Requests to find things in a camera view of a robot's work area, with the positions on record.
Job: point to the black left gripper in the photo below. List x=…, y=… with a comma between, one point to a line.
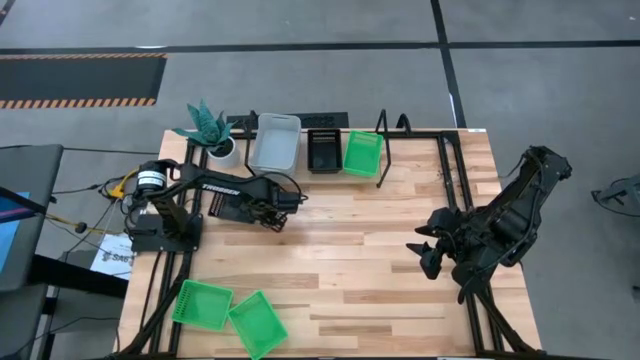
x=270, y=212

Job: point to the white printed paper sheet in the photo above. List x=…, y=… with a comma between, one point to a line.
x=114, y=257

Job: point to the green perforated plastic basket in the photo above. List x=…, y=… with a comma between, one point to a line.
x=257, y=325
x=202, y=305
x=362, y=155

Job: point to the blue panel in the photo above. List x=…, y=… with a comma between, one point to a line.
x=7, y=240

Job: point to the grey chair base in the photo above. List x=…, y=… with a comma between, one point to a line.
x=622, y=195

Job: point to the grey plastic bin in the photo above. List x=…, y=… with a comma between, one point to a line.
x=275, y=147

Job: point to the black aluminium table frame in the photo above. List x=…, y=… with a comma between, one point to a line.
x=430, y=134

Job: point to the green snake plant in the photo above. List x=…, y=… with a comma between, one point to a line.
x=207, y=127

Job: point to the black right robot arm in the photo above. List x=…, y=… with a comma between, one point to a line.
x=520, y=215

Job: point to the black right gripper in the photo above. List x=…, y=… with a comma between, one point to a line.
x=455, y=235

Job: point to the black desk base bar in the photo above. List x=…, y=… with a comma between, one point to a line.
x=75, y=277

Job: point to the white round plant pot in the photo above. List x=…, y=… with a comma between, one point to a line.
x=227, y=157

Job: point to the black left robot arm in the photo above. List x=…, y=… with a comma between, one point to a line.
x=225, y=187

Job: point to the black hazard-striped floor mat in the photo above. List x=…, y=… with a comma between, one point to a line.
x=75, y=77

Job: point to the grey side desk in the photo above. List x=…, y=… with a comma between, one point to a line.
x=30, y=170

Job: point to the black perforated plastic basket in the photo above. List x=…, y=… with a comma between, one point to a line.
x=225, y=207
x=325, y=157

